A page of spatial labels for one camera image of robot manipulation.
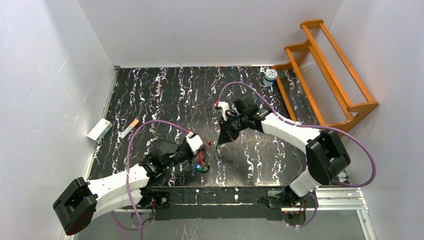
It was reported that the keyring with coloured tags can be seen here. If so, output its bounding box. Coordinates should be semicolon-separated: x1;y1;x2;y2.
194;141;212;173

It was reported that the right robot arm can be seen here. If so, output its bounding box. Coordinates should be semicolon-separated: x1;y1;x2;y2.
215;96;351;204

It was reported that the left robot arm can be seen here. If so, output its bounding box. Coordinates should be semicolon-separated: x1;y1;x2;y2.
52;139;208;236

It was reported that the small white blue jar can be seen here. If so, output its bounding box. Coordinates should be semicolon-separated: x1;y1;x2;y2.
263;68;278;87

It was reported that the orange white marker tube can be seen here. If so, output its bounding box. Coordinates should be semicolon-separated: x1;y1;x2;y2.
119;119;140;139

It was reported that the white cardboard box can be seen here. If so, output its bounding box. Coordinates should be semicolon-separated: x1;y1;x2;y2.
86;118;113;142

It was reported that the orange wooden rack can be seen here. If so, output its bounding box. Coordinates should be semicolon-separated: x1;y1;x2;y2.
271;19;379;132

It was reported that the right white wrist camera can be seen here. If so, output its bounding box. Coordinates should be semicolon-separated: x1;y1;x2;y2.
214;101;232;122

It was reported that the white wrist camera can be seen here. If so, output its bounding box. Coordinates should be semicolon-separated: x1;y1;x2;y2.
185;131;205;154
214;101;232;122

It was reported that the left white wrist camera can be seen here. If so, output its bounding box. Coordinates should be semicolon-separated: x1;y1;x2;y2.
185;131;205;154

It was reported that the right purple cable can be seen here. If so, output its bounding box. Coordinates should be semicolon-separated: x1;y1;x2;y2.
216;81;378;229

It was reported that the purple cable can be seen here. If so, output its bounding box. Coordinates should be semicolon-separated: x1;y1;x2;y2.
110;119;193;240
216;81;378;229

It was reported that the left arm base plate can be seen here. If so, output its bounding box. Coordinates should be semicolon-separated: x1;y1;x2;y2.
137;191;171;210

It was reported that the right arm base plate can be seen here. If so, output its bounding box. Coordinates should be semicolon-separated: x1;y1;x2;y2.
256;190;319;212

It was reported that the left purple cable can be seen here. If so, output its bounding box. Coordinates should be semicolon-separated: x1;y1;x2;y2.
110;119;193;240

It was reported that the aluminium rail frame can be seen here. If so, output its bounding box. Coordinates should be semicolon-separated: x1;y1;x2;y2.
72;186;376;240

